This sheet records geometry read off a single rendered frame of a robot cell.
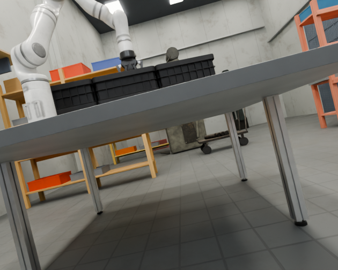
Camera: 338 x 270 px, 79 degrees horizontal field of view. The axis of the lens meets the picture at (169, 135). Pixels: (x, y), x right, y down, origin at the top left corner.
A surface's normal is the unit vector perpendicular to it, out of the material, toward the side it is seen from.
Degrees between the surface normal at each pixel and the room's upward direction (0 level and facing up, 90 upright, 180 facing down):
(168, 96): 90
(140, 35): 90
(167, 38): 90
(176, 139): 90
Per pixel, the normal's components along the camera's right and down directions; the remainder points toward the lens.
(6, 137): -0.06, 0.02
